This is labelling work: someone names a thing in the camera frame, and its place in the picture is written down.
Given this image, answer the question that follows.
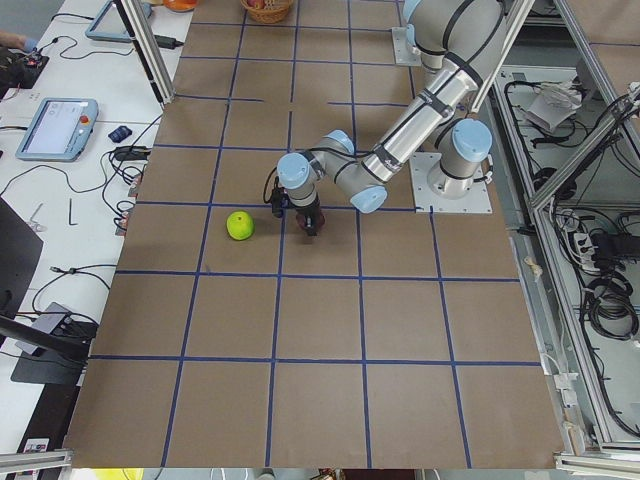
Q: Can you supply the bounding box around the black monitor stand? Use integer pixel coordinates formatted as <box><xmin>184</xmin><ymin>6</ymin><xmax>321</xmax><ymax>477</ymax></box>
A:
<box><xmin>1</xmin><ymin>290</ymin><xmax>95</xmax><ymax>386</ymax></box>

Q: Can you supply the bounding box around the dark blue small pouch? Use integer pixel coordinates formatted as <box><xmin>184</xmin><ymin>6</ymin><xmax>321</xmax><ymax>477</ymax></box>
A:
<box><xmin>108</xmin><ymin>125</ymin><xmax>132</xmax><ymax>143</ymax></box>

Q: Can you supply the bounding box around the far teach pendant tablet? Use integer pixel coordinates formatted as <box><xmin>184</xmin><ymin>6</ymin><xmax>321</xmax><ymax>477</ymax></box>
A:
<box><xmin>85</xmin><ymin>1</ymin><xmax>131</xmax><ymax>43</ymax></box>

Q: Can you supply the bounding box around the green apple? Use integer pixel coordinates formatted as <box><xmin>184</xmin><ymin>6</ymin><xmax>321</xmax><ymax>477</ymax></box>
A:
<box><xmin>226</xmin><ymin>210</ymin><xmax>255</xmax><ymax>241</ymax></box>

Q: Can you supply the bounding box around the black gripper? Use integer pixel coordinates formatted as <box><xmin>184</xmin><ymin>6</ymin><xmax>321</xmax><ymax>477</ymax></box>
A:
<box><xmin>290</xmin><ymin>197</ymin><xmax>323</xmax><ymax>237</ymax></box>

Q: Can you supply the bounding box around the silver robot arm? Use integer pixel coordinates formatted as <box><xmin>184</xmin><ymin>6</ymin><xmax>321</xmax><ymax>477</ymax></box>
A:
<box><xmin>402</xmin><ymin>0</ymin><xmax>442</xmax><ymax>74</ymax></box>
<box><xmin>276</xmin><ymin>1</ymin><xmax>507</xmax><ymax>236</ymax></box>

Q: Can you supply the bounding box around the woven wicker basket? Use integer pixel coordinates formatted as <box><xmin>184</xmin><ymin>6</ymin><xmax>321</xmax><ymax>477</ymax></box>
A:
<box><xmin>240</xmin><ymin>0</ymin><xmax>294</xmax><ymax>24</ymax></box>

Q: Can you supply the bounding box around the light red apple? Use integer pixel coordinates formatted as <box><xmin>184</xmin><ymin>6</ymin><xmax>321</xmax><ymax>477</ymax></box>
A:
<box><xmin>247</xmin><ymin>0</ymin><xmax>266</xmax><ymax>9</ymax></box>

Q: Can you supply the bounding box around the dark red apple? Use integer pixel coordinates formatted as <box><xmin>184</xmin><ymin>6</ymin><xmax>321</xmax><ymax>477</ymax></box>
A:
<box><xmin>296</xmin><ymin>212</ymin><xmax>325</xmax><ymax>235</ymax></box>

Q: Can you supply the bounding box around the white power strip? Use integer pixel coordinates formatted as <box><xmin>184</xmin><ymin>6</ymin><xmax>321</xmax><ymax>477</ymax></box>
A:
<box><xmin>569</xmin><ymin>231</ymin><xmax>600</xmax><ymax>275</ymax></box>

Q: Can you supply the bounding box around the black power adapter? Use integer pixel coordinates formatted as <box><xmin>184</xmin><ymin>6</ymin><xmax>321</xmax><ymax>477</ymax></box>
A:
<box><xmin>154</xmin><ymin>35</ymin><xmax>184</xmax><ymax>50</ymax></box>

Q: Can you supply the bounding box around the teach pendant tablet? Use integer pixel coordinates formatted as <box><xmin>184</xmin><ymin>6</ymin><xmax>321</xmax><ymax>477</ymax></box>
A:
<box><xmin>85</xmin><ymin>1</ymin><xmax>131</xmax><ymax>43</ymax></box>
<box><xmin>16</xmin><ymin>98</ymin><xmax>99</xmax><ymax>162</ymax></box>

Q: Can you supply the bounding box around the black allen key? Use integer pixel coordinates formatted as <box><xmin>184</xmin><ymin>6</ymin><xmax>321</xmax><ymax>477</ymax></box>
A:
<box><xmin>68</xmin><ymin>198</ymin><xmax>78</xmax><ymax>226</ymax></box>

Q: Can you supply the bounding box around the grey usb hub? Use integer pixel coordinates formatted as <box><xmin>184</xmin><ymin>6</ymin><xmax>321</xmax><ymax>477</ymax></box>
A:
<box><xmin>31</xmin><ymin>302</ymin><xmax>98</xmax><ymax>340</ymax></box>

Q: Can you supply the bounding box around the black cable bundle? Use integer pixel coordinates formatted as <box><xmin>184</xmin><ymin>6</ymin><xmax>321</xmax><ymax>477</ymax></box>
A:
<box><xmin>582</xmin><ymin>272</ymin><xmax>636</xmax><ymax>342</ymax></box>

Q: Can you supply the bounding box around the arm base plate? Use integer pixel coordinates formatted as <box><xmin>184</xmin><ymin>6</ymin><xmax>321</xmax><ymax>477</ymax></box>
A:
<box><xmin>409</xmin><ymin>152</ymin><xmax>492</xmax><ymax>215</ymax></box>
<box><xmin>391</xmin><ymin>24</ymin><xmax>422</xmax><ymax>67</ymax></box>

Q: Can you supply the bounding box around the near teach pendant tablet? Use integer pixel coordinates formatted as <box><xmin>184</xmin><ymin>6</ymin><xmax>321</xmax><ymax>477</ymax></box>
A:
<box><xmin>16</xmin><ymin>98</ymin><xmax>99</xmax><ymax>162</ymax></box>

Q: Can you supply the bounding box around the aluminium frame post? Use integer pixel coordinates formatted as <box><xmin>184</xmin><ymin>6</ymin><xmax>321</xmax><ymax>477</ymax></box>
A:
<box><xmin>114</xmin><ymin>0</ymin><xmax>175</xmax><ymax>105</ymax></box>

